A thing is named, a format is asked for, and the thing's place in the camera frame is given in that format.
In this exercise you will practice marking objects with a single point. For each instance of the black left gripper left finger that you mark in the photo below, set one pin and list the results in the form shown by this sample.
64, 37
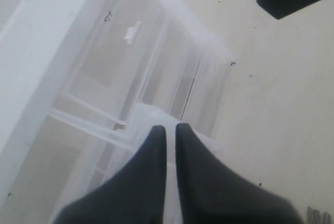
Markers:
136, 194

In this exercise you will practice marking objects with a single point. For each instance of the key bunch with blue fob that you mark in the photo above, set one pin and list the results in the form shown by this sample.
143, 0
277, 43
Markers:
315, 216

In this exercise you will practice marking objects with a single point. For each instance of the white translucent drawer cabinet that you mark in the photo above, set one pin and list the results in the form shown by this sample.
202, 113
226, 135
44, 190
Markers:
54, 149

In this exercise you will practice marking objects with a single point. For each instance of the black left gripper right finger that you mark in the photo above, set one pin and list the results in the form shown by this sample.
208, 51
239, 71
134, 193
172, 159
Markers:
212, 193

